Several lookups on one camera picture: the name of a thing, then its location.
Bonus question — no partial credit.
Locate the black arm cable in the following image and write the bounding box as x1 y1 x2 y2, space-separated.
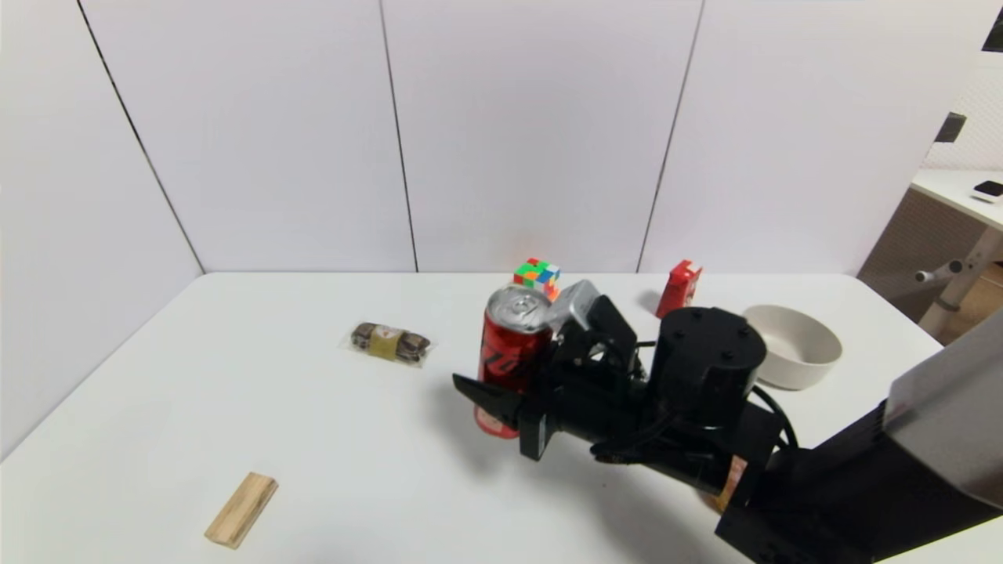
748 382 802 451

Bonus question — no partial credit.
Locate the red soda can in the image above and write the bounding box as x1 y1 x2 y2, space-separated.
474 284 556 439

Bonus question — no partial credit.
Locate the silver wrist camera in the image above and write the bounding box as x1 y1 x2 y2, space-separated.
545 280 603 336

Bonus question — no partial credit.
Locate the white background desk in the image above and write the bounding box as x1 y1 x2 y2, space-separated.
909 169 1003 338

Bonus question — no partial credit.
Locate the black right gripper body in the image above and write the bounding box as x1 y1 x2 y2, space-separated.
518 361 643 461

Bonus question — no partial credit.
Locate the brown perforated desk panel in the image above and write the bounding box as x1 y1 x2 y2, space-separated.
857 188 982 322

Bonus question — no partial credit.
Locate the small red drink carton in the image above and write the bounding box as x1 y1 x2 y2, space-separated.
656 260 703 319

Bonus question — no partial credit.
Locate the light wooden block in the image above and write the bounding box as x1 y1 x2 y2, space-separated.
204 472 280 549

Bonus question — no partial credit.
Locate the multicoloured puzzle cube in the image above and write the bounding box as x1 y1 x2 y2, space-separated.
513 258 562 302

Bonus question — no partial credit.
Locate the wrapped chocolate snack packet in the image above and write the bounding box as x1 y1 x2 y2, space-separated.
339 321 438 369

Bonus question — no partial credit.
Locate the beige round bowl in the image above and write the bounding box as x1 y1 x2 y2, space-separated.
740 305 844 391

